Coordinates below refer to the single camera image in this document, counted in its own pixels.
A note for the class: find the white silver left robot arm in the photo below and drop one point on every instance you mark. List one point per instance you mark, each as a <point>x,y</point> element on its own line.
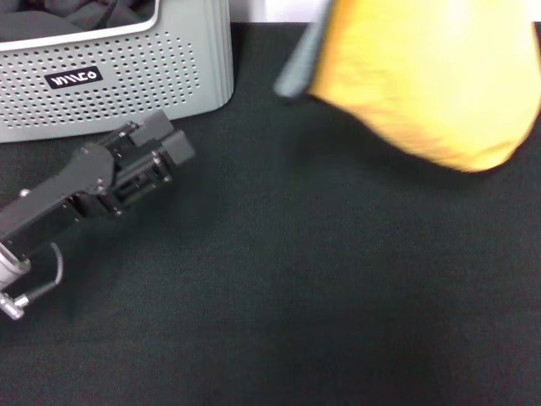
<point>10,266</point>

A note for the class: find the black tablecloth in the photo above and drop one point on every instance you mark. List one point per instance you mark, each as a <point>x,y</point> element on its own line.
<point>274,275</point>

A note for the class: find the yellow grey towel black trim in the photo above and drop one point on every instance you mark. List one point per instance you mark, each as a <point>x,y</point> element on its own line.
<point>422,84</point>

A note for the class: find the grey perforated storage box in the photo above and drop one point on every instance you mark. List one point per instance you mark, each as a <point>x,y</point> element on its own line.
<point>160,63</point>

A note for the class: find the dark grey towel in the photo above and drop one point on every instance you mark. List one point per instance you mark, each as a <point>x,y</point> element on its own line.
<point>105,14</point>
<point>34,25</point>

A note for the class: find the black logo label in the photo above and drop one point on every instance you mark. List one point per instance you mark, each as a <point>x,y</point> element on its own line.
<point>74,78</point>

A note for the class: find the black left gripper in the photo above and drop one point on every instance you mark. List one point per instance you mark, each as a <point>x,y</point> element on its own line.
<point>76,186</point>

